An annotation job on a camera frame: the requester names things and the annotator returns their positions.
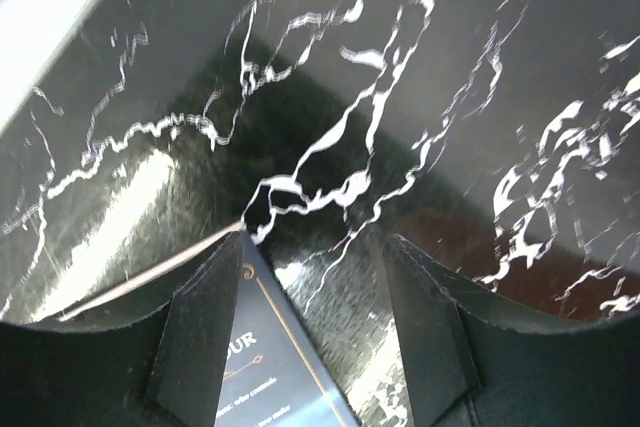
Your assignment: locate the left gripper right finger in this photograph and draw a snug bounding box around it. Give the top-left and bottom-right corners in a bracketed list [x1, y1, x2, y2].
[384, 235, 639, 426]

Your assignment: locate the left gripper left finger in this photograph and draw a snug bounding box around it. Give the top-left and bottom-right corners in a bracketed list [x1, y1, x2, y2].
[1, 232, 243, 426]

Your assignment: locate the black marble pattern mat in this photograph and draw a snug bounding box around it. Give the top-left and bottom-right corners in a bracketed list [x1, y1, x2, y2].
[1, 0, 639, 426]

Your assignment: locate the dark blue book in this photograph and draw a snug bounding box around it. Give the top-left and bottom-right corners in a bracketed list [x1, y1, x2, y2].
[59, 219, 364, 427]

